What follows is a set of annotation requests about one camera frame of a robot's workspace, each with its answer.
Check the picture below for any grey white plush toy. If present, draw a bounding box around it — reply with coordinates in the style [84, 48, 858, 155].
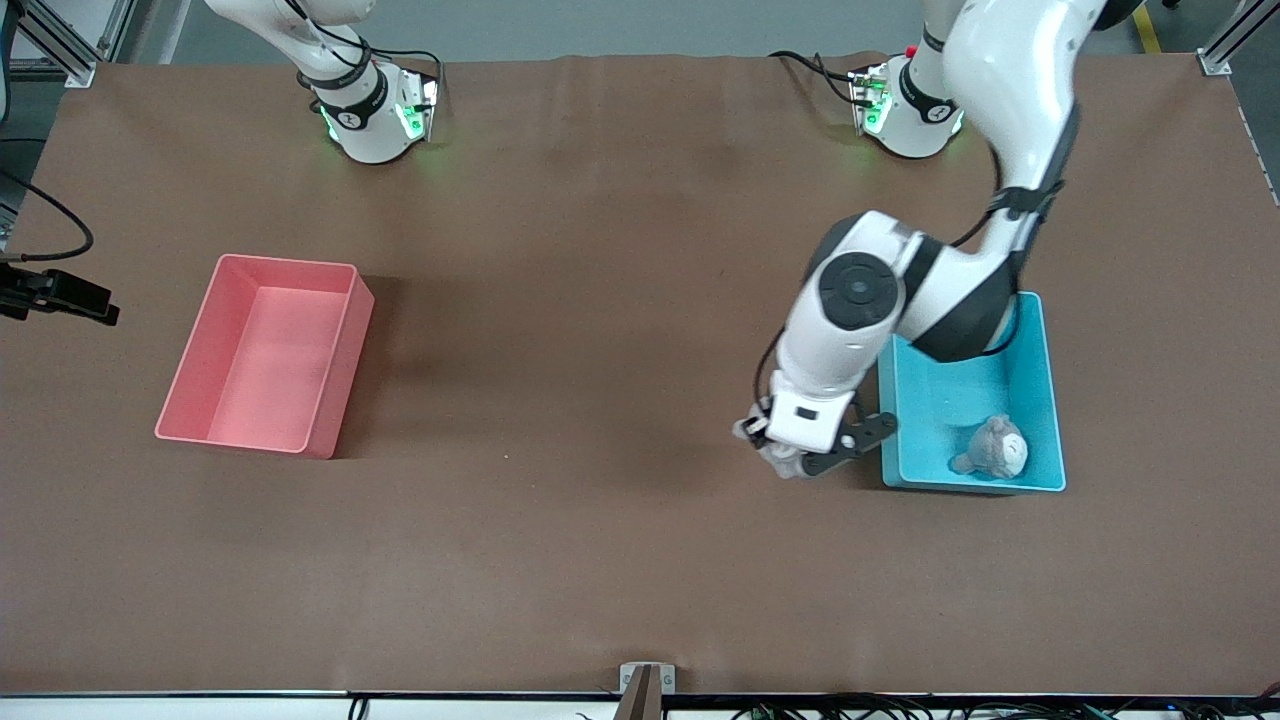
[948, 413, 1031, 482]
[733, 415, 804, 481]

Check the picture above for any pink plastic box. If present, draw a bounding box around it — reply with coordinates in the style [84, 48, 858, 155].
[155, 254, 376, 460]

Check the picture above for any blue plastic box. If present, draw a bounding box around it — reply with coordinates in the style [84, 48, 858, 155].
[876, 290, 1067, 495]

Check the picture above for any brown table cover mat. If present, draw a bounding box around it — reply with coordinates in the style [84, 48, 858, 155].
[0, 50, 1280, 696]

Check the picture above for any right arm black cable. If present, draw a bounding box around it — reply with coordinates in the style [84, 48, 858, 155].
[0, 168, 96, 263]

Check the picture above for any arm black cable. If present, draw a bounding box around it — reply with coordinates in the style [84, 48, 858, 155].
[752, 150, 1066, 426]
[0, 168, 96, 263]

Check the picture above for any aluminium frame profile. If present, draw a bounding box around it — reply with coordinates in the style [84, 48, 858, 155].
[1195, 0, 1280, 76]
[0, 0, 136, 89]

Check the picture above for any white table edge rail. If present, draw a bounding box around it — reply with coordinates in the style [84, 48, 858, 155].
[0, 693, 1280, 720]

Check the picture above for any black base cable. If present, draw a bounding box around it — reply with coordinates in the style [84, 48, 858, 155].
[768, 50, 861, 106]
[290, 0, 444, 96]

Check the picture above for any grey metal bracket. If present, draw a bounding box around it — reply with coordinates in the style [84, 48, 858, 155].
[619, 662, 677, 696]

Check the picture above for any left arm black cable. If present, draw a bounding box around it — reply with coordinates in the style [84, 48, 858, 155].
[752, 150, 1066, 426]

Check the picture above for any brown post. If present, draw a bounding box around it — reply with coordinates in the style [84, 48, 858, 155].
[612, 665, 664, 720]

